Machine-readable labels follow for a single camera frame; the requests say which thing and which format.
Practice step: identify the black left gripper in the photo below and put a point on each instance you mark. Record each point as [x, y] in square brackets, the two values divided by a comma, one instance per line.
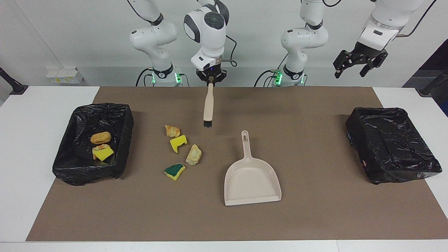
[369, 52]

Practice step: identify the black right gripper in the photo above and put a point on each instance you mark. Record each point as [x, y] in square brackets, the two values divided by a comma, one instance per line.
[210, 72]

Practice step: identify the beige brush black bristles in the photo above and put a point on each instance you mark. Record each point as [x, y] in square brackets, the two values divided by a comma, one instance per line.
[208, 105]

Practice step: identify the golden croissant toy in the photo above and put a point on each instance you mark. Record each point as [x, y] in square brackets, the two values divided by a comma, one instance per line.
[172, 131]

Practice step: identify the notched yellow sponge piece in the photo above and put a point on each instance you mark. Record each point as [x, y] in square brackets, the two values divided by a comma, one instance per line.
[176, 143]

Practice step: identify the beige bread chunk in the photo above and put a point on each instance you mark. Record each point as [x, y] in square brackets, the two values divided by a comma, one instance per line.
[193, 155]

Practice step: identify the wavy green yellow sponge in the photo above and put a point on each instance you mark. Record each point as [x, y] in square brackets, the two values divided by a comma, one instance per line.
[174, 171]

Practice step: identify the beige plastic dustpan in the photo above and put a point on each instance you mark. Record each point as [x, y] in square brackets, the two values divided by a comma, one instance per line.
[252, 182]

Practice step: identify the brown bread roll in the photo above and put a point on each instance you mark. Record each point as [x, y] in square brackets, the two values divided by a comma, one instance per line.
[100, 138]

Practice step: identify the pale croissant toy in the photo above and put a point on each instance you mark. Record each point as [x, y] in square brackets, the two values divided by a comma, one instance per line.
[101, 146]

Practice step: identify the wedge yellow green sponge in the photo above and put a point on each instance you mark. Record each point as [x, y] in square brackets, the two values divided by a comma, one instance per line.
[104, 154]

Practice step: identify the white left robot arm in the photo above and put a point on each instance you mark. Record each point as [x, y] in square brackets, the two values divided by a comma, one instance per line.
[302, 38]

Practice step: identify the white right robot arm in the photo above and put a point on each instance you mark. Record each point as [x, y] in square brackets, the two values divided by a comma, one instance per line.
[206, 31]

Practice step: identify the black bag-lined bin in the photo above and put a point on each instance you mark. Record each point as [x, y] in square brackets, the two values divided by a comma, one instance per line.
[388, 147]
[77, 168]

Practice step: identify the black stand foot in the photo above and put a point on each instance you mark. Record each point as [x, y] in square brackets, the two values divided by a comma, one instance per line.
[428, 89]
[15, 87]

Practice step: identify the dark background panel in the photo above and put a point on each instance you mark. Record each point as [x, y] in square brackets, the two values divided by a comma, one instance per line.
[437, 66]

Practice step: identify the brown table mat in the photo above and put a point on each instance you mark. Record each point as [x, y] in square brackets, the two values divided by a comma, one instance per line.
[315, 210]

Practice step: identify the white wall socket box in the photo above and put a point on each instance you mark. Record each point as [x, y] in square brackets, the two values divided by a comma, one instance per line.
[63, 75]

